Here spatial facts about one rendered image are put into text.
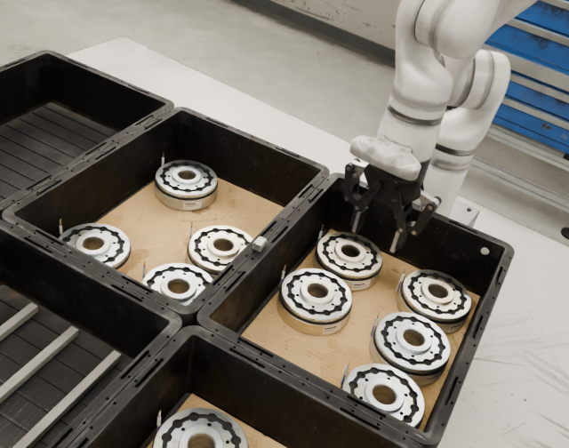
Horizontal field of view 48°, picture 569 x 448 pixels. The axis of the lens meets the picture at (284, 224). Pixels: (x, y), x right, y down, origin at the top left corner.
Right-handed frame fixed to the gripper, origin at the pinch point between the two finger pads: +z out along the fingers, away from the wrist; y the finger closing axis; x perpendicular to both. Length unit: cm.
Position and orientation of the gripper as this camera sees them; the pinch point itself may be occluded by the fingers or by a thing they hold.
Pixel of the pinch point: (377, 231)
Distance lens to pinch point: 92.5
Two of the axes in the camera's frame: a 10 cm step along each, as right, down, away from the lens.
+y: -8.2, -4.4, 3.7
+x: -5.5, 4.4, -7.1
